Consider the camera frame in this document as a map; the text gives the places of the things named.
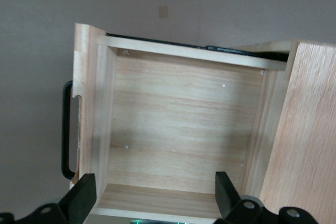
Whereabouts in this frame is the wooden drawer cabinet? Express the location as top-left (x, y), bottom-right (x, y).
top-left (233, 38), bottom-right (336, 224)

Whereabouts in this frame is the black drawer slide rail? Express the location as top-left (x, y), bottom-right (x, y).
top-left (106, 33), bottom-right (290, 62)

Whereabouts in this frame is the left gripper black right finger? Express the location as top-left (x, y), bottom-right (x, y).
top-left (215, 170), bottom-right (320, 224)

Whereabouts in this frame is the light wooden drawer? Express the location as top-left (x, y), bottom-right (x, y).
top-left (69, 22), bottom-right (292, 222)

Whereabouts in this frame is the black metal drawer handle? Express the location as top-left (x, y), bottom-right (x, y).
top-left (60, 80), bottom-right (81, 180)

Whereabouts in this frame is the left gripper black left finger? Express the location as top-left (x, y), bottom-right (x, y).
top-left (0, 172), bottom-right (98, 224)

